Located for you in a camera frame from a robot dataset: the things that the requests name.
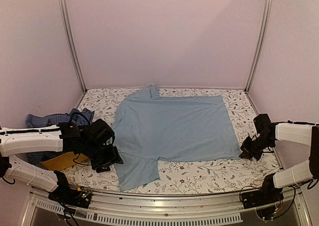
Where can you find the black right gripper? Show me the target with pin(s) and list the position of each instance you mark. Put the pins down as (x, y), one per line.
(245, 148)

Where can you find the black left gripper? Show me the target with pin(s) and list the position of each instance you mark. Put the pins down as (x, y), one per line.
(113, 157)

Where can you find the light blue t-shirt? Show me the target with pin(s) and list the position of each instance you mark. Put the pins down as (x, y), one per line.
(150, 128)

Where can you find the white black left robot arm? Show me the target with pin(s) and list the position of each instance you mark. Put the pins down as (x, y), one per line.
(22, 151)

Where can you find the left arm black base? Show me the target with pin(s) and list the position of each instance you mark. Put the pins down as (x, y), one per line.
(69, 194)

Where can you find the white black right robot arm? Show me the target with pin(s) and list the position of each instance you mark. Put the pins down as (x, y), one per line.
(297, 147)

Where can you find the yellow laundry basket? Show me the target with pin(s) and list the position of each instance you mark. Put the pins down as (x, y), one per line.
(63, 161)

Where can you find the floral patterned table cloth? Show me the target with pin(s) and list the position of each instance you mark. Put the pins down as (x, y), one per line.
(219, 176)

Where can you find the blue checkered shirt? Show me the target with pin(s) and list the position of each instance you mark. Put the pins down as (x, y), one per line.
(85, 118)

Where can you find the dark blue garment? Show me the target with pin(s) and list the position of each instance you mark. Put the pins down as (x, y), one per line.
(74, 115)

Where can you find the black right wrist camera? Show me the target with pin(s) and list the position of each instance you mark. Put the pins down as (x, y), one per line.
(261, 121)

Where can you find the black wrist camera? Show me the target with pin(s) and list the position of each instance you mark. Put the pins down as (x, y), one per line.
(101, 133)
(261, 121)

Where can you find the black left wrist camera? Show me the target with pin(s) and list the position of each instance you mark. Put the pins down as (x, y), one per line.
(101, 133)

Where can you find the right aluminium frame post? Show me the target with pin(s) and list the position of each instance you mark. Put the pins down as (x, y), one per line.
(259, 46)

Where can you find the aluminium frame post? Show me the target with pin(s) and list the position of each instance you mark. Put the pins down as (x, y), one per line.
(259, 46)
(71, 44)

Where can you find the left aluminium frame post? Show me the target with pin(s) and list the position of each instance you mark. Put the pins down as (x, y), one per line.
(71, 44)

